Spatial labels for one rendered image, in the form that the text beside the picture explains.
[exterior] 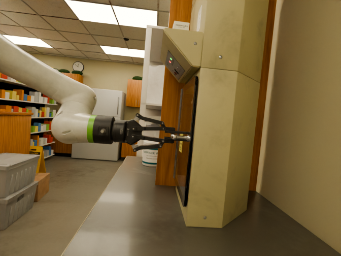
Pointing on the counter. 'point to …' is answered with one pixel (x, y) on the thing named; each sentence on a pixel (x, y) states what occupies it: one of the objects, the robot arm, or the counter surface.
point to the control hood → (183, 50)
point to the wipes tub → (149, 155)
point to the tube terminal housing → (225, 109)
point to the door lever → (178, 136)
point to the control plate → (174, 65)
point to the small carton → (181, 25)
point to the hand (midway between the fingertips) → (174, 135)
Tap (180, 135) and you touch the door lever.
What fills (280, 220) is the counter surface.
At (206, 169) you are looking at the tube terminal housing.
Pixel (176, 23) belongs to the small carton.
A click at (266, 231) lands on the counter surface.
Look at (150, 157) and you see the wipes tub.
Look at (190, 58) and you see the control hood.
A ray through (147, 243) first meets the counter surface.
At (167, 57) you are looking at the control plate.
